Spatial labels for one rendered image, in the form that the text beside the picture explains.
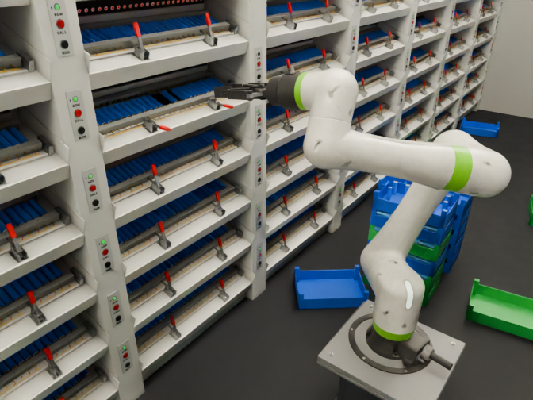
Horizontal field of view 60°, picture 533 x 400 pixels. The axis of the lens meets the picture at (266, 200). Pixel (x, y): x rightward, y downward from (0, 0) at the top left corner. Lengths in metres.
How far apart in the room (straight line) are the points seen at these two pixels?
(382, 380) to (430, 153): 0.64
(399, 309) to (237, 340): 0.78
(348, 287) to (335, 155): 1.19
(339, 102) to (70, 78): 0.62
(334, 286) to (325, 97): 1.26
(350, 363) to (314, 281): 0.83
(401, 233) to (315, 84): 0.57
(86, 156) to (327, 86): 0.62
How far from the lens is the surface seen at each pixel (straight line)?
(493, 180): 1.25
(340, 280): 2.22
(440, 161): 1.18
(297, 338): 1.92
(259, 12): 1.63
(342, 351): 1.46
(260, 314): 2.02
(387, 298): 1.36
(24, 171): 1.20
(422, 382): 1.44
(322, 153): 1.06
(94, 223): 1.31
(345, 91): 1.08
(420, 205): 1.42
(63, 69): 1.17
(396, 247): 1.46
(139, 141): 1.33
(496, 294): 2.31
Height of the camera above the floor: 1.36
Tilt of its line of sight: 28 degrees down
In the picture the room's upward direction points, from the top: straight up
